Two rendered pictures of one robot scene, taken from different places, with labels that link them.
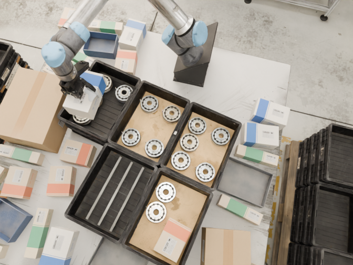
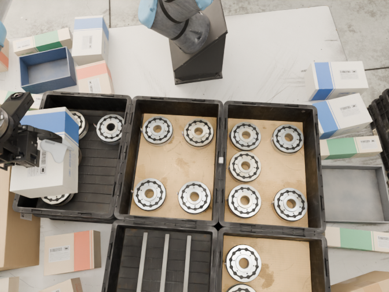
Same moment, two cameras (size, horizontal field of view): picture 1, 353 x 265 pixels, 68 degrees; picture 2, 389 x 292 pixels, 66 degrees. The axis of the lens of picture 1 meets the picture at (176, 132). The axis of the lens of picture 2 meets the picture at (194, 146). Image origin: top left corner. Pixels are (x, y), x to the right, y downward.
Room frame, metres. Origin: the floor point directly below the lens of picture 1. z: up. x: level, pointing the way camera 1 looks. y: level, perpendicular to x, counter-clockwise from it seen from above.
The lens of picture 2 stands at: (0.19, 0.14, 1.80)
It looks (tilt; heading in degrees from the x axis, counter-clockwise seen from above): 70 degrees down; 348
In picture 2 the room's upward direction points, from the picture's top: 3 degrees counter-clockwise
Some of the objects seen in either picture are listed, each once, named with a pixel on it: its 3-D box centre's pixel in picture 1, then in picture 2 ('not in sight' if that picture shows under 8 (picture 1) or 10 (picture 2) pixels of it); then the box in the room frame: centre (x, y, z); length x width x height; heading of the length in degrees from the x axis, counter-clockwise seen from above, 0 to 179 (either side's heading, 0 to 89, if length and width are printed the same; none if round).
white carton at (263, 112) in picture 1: (269, 114); (334, 81); (0.68, -0.56, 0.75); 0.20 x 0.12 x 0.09; 75
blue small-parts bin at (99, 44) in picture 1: (101, 45); (47, 70); (1.06, 0.56, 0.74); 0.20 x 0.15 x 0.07; 89
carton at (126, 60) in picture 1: (126, 63); (96, 84); (0.93, 0.37, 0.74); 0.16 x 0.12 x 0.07; 0
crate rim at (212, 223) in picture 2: (150, 121); (172, 156); (0.49, 0.14, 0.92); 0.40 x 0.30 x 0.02; 160
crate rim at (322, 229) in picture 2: (201, 144); (270, 162); (0.39, -0.14, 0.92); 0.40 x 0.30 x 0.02; 160
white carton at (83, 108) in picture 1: (86, 94); (47, 152); (0.52, 0.44, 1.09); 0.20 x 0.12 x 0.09; 171
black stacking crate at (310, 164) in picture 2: (200, 147); (266, 167); (0.39, -0.14, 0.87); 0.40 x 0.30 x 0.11; 160
